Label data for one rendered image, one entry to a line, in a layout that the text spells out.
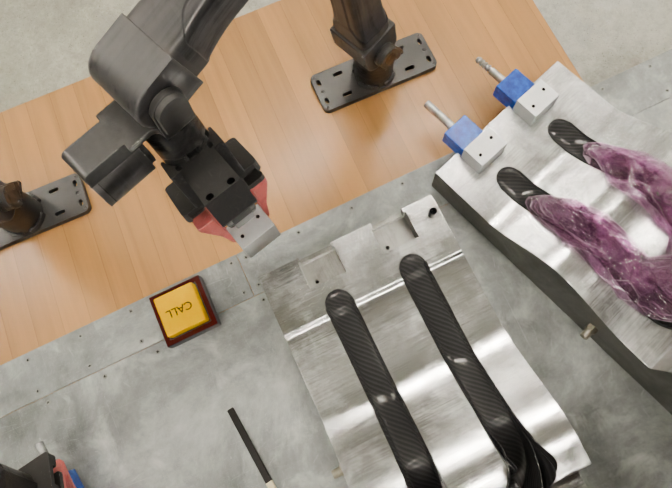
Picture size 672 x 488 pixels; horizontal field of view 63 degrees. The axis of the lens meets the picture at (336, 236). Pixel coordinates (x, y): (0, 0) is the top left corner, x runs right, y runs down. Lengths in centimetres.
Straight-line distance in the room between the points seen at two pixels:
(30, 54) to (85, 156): 169
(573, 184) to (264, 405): 53
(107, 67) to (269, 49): 50
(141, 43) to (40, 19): 180
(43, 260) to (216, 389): 34
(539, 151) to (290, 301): 42
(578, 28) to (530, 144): 125
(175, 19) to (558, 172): 56
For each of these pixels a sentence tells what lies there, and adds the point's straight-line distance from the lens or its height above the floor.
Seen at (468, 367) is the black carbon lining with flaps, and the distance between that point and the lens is 74.
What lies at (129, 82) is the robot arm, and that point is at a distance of 51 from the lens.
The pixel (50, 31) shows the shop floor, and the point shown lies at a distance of 226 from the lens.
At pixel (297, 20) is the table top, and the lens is 101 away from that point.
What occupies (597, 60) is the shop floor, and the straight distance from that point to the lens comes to 203.
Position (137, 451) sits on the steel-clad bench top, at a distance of 88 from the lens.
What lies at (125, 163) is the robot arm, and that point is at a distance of 57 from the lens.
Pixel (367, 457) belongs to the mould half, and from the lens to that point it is 71.
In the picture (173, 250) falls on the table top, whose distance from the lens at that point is 88.
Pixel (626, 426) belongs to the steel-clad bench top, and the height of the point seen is 80.
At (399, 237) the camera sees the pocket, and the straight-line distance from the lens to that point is 77.
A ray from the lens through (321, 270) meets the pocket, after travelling 76.
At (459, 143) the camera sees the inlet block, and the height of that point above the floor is 87.
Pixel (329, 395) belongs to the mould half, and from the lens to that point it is 73.
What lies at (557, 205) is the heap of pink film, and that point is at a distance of 80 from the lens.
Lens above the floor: 161
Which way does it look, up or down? 75 degrees down
